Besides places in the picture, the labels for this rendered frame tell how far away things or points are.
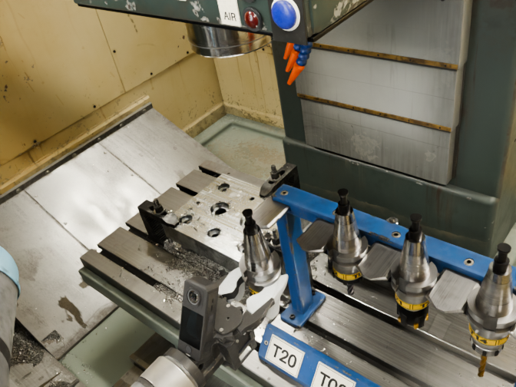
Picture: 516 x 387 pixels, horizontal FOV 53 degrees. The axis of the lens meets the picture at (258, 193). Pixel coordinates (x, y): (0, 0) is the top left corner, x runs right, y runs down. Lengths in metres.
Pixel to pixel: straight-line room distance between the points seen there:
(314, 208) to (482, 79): 0.58
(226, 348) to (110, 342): 0.87
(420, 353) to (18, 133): 1.41
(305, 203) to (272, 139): 1.40
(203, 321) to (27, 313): 1.04
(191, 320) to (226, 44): 0.43
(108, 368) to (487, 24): 1.27
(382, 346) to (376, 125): 0.62
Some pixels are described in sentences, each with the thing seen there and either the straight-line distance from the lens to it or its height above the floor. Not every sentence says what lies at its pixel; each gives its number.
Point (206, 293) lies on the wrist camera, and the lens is 0.70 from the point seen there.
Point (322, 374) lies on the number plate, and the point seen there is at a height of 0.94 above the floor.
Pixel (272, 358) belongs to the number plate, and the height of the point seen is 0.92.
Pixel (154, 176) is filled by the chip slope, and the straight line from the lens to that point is 1.93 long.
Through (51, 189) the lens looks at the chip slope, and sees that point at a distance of 1.92.
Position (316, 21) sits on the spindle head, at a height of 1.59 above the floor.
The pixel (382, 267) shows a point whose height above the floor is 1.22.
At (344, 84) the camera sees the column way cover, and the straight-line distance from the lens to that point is 1.41.
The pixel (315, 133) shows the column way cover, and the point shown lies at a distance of 1.57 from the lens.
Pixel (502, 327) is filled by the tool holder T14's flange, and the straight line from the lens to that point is 0.73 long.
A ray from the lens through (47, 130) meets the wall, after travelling 1.93.
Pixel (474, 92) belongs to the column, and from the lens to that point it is 1.31.
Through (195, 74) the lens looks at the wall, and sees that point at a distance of 2.30.
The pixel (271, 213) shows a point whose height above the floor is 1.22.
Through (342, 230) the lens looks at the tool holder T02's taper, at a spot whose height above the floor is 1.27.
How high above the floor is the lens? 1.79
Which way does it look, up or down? 38 degrees down
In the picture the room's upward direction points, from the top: 12 degrees counter-clockwise
